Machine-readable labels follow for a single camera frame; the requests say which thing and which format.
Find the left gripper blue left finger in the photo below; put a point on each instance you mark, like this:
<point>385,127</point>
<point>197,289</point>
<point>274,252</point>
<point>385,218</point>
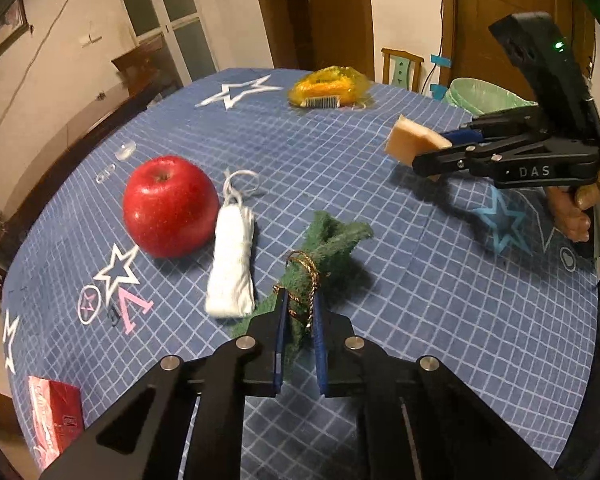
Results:
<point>281,310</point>

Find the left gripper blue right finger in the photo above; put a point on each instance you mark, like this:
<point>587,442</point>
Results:
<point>318,334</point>

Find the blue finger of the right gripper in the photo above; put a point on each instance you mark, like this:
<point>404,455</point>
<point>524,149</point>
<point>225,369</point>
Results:
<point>463,136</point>

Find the green cloth bundle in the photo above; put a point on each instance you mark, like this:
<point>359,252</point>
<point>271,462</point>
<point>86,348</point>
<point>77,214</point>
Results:
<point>322,265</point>

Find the beige sponge block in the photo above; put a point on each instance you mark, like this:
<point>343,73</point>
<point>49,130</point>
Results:
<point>408,139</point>

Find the yellow plastic wrapper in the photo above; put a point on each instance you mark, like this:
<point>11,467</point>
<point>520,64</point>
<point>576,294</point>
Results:
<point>330,87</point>

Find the green-lined trash bin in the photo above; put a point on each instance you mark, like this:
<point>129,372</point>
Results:
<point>478,97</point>

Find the person's right hand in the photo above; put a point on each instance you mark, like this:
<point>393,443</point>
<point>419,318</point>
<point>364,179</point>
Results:
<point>569,211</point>

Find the small yellow wooden chair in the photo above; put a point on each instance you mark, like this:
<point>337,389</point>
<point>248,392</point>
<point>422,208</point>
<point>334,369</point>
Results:
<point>401,69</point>

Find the blue star-pattern bed sheet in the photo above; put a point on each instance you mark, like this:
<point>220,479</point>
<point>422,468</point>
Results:
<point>476,276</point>

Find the brown wooden door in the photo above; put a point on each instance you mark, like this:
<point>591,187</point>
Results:
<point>508,42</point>

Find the red apple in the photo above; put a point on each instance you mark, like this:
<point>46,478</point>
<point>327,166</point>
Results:
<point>169,207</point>

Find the long red box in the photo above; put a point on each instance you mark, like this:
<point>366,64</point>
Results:
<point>57,417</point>

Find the dark wooden chair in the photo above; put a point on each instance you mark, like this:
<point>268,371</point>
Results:
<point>148,63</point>

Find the dark wooden round table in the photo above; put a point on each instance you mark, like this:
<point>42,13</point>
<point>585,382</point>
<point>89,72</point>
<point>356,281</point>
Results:
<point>57,159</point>

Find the white glass balcony door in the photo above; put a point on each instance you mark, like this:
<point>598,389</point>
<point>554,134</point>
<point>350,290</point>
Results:
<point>177,25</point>

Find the brown open doorway frame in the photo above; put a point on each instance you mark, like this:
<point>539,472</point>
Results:
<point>313,34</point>

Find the framed wall picture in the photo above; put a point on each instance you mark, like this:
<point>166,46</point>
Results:
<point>13,24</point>

